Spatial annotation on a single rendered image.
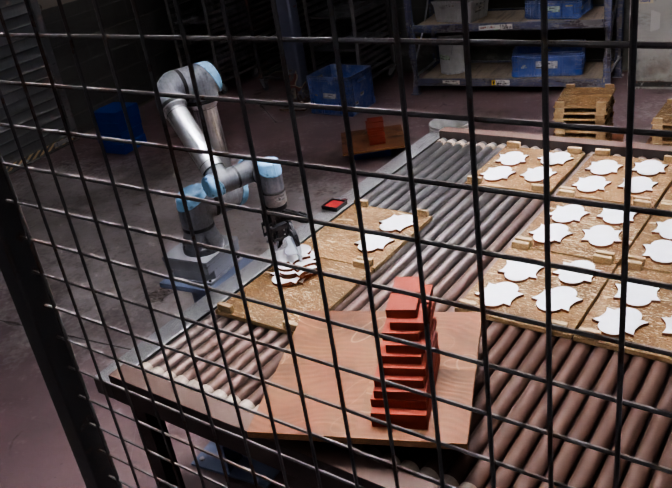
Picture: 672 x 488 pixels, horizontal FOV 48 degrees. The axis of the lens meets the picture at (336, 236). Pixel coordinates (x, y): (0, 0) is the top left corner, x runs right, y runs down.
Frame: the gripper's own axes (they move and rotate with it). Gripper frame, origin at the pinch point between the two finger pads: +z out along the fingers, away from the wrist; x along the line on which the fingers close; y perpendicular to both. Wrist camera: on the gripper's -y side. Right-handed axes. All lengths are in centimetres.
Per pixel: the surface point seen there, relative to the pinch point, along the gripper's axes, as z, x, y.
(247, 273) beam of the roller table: 8.0, -14.0, 11.4
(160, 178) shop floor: 100, -372, -78
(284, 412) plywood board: -4, 74, 46
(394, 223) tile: 4.9, 1.0, -43.2
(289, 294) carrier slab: 5.9, 12.8, 9.7
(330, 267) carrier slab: 5.9, 8.4, -9.4
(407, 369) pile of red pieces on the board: -18, 95, 25
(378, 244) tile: 4.9, 9.5, -29.4
